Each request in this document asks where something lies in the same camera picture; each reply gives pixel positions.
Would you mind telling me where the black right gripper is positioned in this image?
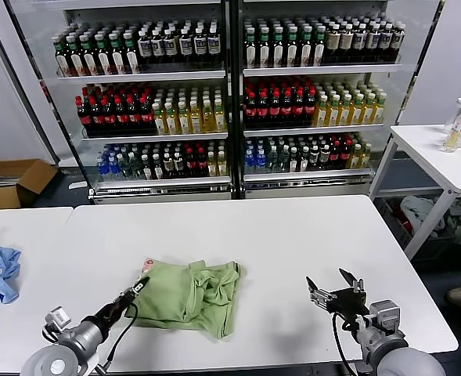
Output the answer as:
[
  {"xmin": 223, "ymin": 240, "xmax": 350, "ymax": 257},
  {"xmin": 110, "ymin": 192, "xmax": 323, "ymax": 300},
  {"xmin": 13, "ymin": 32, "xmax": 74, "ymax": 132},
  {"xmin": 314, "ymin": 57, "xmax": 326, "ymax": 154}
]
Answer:
[{"xmin": 305, "ymin": 268, "xmax": 371, "ymax": 321}]

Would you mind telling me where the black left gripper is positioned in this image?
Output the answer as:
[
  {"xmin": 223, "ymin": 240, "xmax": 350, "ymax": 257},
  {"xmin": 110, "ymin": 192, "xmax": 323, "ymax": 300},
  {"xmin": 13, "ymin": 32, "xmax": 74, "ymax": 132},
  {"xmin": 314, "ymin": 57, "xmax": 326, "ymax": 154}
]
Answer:
[{"xmin": 96, "ymin": 276, "xmax": 151, "ymax": 328}]

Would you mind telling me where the light green polo shirt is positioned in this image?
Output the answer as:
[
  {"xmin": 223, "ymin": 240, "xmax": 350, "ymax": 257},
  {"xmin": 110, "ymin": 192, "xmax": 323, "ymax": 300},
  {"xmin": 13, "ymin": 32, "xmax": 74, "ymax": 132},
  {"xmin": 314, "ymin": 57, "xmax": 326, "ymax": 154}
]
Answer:
[{"xmin": 126, "ymin": 256, "xmax": 247, "ymax": 341}]

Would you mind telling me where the red crumpled cloth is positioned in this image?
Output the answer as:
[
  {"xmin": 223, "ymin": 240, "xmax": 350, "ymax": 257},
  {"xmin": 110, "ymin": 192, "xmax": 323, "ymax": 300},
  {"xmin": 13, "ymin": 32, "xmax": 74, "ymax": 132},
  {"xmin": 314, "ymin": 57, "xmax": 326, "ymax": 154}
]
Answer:
[{"xmin": 392, "ymin": 205, "xmax": 413, "ymax": 234}]

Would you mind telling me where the white cooler shelf board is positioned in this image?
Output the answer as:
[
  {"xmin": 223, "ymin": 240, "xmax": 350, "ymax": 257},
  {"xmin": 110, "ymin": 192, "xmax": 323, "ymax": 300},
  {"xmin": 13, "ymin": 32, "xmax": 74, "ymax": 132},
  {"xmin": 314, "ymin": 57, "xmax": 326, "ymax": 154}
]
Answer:
[
  {"xmin": 242, "ymin": 62, "xmax": 403, "ymax": 77},
  {"xmin": 80, "ymin": 131, "xmax": 229, "ymax": 142},
  {"xmin": 243, "ymin": 168, "xmax": 374, "ymax": 185},
  {"xmin": 56, "ymin": 69, "xmax": 227, "ymax": 82},
  {"xmin": 243, "ymin": 122, "xmax": 386, "ymax": 136},
  {"xmin": 92, "ymin": 175, "xmax": 232, "ymax": 191}
]

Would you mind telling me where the black storage crate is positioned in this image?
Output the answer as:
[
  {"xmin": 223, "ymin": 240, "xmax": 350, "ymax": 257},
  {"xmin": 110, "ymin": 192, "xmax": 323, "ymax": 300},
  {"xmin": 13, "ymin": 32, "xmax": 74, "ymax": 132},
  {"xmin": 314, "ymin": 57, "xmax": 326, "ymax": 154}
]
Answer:
[{"xmin": 376, "ymin": 194, "xmax": 461, "ymax": 262}]

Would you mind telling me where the white crumpled cloth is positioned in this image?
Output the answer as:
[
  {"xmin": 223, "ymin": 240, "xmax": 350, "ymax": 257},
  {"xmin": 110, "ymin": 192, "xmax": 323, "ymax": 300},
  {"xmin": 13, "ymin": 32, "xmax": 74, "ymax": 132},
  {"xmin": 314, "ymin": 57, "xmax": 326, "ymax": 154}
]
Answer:
[{"xmin": 400, "ymin": 194, "xmax": 447, "ymax": 238}]

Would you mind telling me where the cola bottle red cap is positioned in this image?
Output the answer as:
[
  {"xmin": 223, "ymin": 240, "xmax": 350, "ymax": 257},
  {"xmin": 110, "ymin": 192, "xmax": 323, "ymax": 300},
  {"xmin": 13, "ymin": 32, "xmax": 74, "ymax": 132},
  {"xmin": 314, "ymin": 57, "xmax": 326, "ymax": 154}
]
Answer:
[
  {"xmin": 127, "ymin": 96, "xmax": 141, "ymax": 134},
  {"xmin": 279, "ymin": 92, "xmax": 294, "ymax": 127},
  {"xmin": 292, "ymin": 91, "xmax": 306, "ymax": 126},
  {"xmin": 256, "ymin": 92, "xmax": 269, "ymax": 127},
  {"xmin": 196, "ymin": 147, "xmax": 208, "ymax": 178},
  {"xmin": 102, "ymin": 96, "xmax": 117, "ymax": 135},
  {"xmin": 89, "ymin": 97, "xmax": 104, "ymax": 135},
  {"xmin": 268, "ymin": 92, "xmax": 282, "ymax": 127},
  {"xmin": 244, "ymin": 92, "xmax": 258, "ymax": 127},
  {"xmin": 304, "ymin": 91, "xmax": 318, "ymax": 126},
  {"xmin": 76, "ymin": 97, "xmax": 92, "ymax": 135},
  {"xmin": 139, "ymin": 96, "xmax": 153, "ymax": 133},
  {"xmin": 330, "ymin": 139, "xmax": 342, "ymax": 171},
  {"xmin": 340, "ymin": 139, "xmax": 352, "ymax": 170},
  {"xmin": 114, "ymin": 96, "xmax": 129, "ymax": 134},
  {"xmin": 185, "ymin": 147, "xmax": 198, "ymax": 179}
]

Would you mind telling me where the open cardboard box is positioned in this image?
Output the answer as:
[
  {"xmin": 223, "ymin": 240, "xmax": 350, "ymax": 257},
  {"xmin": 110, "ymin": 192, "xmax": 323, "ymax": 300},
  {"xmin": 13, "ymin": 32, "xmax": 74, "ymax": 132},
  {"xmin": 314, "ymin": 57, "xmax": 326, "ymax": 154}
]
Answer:
[{"xmin": 0, "ymin": 157, "xmax": 59, "ymax": 211}]

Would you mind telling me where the white side table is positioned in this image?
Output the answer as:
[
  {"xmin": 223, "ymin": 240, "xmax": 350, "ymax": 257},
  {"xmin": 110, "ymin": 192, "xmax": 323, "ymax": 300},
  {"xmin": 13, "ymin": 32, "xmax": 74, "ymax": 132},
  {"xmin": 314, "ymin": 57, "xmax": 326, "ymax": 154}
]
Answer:
[{"xmin": 369, "ymin": 123, "xmax": 461, "ymax": 260}]

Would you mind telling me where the pale yellow drink bottle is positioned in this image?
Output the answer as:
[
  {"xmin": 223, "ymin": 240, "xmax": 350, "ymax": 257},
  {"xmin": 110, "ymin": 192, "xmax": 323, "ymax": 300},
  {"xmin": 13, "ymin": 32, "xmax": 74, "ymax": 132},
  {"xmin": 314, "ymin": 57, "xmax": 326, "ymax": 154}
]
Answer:
[{"xmin": 442, "ymin": 115, "xmax": 461, "ymax": 153}]

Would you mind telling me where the open beverage cooler cabinet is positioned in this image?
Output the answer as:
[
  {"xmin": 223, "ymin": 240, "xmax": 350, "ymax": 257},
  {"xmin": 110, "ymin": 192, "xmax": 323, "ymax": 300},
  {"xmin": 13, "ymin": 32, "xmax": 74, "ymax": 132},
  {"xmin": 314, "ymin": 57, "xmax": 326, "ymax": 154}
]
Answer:
[{"xmin": 2, "ymin": 0, "xmax": 448, "ymax": 204}]

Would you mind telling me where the dark drink bottle white label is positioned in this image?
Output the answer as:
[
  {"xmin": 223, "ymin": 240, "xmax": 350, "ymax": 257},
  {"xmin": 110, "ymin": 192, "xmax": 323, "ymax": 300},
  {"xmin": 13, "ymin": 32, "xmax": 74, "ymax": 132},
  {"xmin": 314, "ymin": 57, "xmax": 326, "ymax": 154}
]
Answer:
[
  {"xmin": 354, "ymin": 22, "xmax": 368, "ymax": 63},
  {"xmin": 150, "ymin": 28, "xmax": 165, "ymax": 65},
  {"xmin": 163, "ymin": 27, "xmax": 178, "ymax": 65},
  {"xmin": 391, "ymin": 20, "xmax": 406, "ymax": 61},
  {"xmin": 193, "ymin": 26, "xmax": 208, "ymax": 63},
  {"xmin": 137, "ymin": 29, "xmax": 152, "ymax": 66},
  {"xmin": 207, "ymin": 25, "xmax": 222, "ymax": 63},
  {"xmin": 366, "ymin": 21, "xmax": 380, "ymax": 62},
  {"xmin": 178, "ymin": 27, "xmax": 194, "ymax": 64},
  {"xmin": 379, "ymin": 21, "xmax": 393, "ymax": 62}
]

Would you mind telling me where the dark drink bottle beige label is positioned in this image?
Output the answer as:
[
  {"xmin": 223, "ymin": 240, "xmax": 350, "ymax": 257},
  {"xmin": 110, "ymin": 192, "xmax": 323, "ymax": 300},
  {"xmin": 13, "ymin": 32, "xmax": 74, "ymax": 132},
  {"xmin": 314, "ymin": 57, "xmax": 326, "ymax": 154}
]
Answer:
[
  {"xmin": 326, "ymin": 23, "xmax": 342, "ymax": 63},
  {"xmin": 340, "ymin": 22, "xmax": 355, "ymax": 63}
]

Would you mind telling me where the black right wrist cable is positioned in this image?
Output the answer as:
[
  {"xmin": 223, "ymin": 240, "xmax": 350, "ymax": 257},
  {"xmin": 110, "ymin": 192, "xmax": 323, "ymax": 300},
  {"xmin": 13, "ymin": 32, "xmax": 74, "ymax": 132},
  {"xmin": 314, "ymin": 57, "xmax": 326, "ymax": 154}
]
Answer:
[{"xmin": 331, "ymin": 312, "xmax": 358, "ymax": 376}]

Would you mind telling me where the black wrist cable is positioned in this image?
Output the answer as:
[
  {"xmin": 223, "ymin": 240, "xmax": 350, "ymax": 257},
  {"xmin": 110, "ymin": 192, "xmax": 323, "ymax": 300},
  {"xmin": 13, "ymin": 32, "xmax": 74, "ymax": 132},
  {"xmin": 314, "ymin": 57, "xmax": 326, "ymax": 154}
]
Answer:
[
  {"xmin": 331, "ymin": 312, "xmax": 358, "ymax": 376},
  {"xmin": 104, "ymin": 303, "xmax": 139, "ymax": 366}
]

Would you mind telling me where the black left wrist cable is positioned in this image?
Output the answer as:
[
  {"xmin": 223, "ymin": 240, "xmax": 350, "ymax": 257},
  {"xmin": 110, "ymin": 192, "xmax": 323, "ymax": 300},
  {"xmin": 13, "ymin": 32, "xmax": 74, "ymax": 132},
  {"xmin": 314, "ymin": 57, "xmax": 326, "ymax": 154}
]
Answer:
[{"xmin": 104, "ymin": 303, "xmax": 139, "ymax": 366}]

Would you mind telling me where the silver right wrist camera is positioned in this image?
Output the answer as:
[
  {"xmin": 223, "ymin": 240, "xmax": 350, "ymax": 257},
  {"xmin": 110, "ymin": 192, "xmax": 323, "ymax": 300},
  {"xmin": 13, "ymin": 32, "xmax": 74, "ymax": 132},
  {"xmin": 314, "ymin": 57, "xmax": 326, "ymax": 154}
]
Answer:
[{"xmin": 368, "ymin": 299, "xmax": 402, "ymax": 334}]

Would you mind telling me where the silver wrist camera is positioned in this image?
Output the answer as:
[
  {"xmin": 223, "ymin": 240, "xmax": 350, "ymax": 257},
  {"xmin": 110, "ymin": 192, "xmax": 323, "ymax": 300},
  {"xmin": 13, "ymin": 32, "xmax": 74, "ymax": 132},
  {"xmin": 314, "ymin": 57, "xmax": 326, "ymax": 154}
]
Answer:
[
  {"xmin": 43, "ymin": 306, "xmax": 73, "ymax": 337},
  {"xmin": 368, "ymin": 299, "xmax": 402, "ymax": 334}
]

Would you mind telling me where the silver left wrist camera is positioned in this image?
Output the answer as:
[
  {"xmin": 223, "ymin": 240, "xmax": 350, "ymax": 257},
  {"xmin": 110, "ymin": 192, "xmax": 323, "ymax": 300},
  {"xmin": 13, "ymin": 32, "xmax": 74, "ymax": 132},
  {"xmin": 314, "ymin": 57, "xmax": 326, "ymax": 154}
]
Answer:
[{"xmin": 43, "ymin": 306, "xmax": 73, "ymax": 337}]

